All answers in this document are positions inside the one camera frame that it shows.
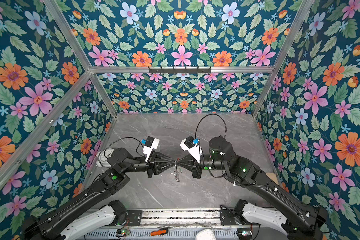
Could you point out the metal keyring disc red grip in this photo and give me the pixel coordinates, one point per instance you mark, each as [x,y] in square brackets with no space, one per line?
[177,173]

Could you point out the small circuit board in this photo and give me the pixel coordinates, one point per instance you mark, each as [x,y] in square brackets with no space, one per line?
[244,234]
[123,233]

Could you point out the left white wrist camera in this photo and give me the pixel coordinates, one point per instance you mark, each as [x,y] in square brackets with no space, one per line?
[149,144]

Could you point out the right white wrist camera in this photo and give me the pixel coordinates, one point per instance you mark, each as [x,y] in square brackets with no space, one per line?
[192,146]

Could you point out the right small circuit board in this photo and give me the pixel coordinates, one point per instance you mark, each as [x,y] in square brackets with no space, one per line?
[244,234]

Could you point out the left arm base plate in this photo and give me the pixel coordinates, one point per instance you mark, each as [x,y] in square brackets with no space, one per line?
[130,217]

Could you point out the orange handled screwdriver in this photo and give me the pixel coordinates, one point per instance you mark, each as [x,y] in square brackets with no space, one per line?
[159,232]

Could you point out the white device front edge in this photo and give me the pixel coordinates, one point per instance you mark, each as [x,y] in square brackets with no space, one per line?
[206,234]

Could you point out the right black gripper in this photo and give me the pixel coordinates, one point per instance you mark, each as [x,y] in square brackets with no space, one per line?
[194,166]

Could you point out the aluminium front rail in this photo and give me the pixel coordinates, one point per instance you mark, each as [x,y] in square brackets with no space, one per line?
[180,214]

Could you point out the left small circuit board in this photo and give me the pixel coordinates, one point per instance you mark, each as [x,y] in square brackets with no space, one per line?
[123,233]

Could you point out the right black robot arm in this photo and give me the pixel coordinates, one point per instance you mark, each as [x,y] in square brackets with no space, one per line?
[293,218]

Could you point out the white alarm clock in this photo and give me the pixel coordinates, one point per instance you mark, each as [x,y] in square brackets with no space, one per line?
[103,156]

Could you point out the black wall hook rack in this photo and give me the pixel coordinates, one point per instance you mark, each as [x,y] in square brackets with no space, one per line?
[180,70]

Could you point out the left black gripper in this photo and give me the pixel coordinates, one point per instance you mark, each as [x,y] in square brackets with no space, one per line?
[151,163]

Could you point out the beige sponge block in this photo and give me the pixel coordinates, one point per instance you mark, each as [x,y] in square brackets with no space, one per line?
[273,177]

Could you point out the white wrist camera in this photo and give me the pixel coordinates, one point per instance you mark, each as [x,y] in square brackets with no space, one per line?
[192,146]
[149,144]

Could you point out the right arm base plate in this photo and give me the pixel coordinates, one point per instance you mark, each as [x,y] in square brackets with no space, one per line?
[229,217]

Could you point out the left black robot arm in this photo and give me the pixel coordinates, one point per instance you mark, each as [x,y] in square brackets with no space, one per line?
[68,221]

